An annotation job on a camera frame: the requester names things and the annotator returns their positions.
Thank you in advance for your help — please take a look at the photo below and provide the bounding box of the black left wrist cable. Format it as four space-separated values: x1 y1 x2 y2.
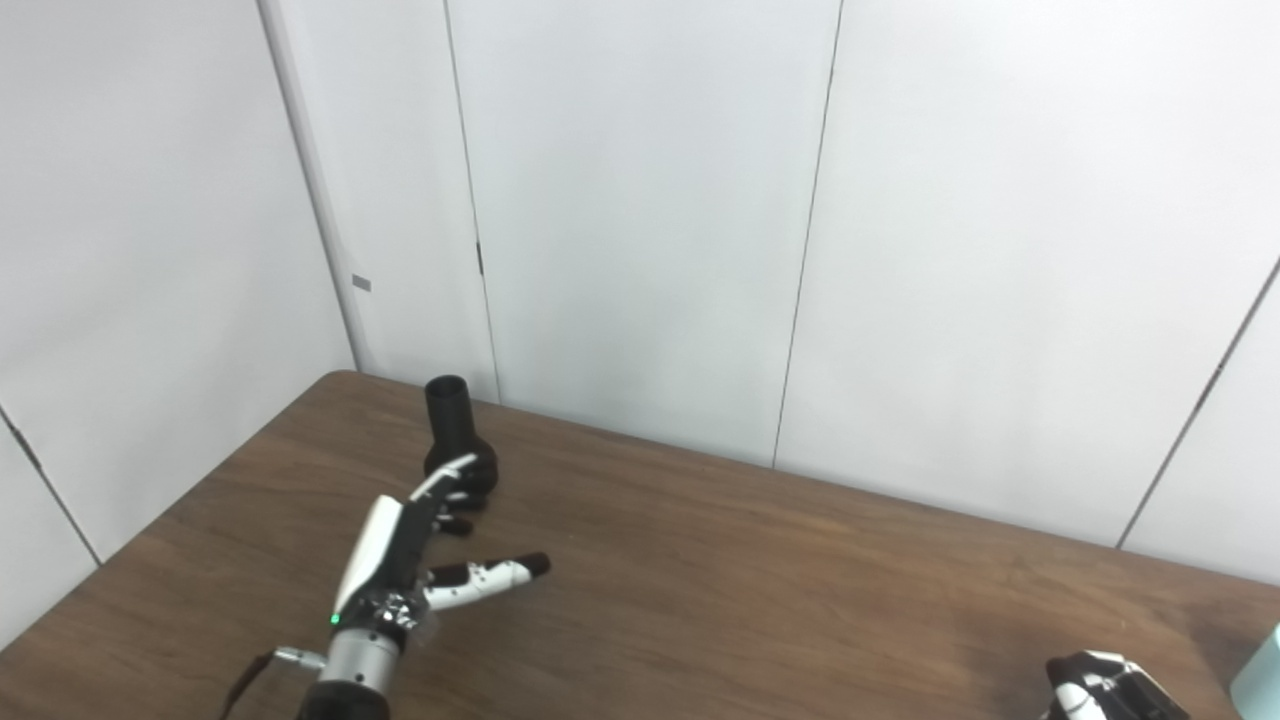
218 647 328 720

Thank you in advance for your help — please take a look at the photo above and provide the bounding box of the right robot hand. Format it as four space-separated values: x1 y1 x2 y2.
1044 650 1193 720

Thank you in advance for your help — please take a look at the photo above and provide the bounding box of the light-blue hose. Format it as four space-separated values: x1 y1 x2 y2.
1229 622 1280 717

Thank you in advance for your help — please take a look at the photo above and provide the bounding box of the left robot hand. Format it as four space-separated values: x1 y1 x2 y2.
331 453 552 643

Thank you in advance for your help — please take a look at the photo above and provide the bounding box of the black nozzle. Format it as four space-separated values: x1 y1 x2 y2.
423 375 499 506

